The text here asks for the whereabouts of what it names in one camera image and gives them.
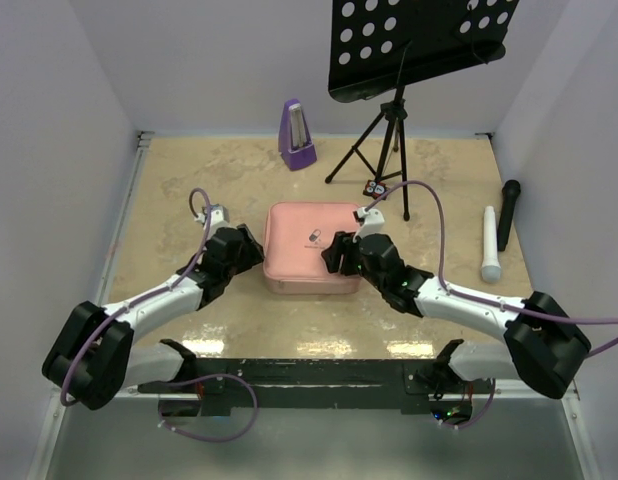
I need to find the pink medicine kit case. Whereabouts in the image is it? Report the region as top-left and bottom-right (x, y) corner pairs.
(263, 202), (360, 295)

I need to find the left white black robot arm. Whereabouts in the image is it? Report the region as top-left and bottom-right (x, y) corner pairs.
(42, 224), (265, 410)

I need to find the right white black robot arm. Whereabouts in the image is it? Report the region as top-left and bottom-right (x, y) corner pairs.
(321, 232), (591, 399)

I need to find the small red black tuner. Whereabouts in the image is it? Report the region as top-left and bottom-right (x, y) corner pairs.
(363, 179), (389, 200)

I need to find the purple metronome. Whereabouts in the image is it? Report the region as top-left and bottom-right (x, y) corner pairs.
(278, 99), (317, 171)

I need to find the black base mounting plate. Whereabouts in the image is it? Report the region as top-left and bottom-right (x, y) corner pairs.
(139, 358), (491, 425)

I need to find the black microphone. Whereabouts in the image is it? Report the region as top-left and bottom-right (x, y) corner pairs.
(497, 179), (521, 252)

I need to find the black music stand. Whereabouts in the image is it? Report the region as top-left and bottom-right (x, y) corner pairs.
(324, 0), (521, 222)

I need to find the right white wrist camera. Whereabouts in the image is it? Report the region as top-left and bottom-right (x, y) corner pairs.
(353, 207), (385, 241)

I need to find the aluminium left rail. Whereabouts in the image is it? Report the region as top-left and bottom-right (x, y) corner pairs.
(92, 131), (155, 306)

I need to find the aluminium rail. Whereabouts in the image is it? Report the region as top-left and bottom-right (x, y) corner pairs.
(69, 349), (575, 410)
(92, 131), (155, 306)

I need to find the aluminium front rail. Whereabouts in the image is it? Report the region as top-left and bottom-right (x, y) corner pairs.
(69, 349), (575, 410)

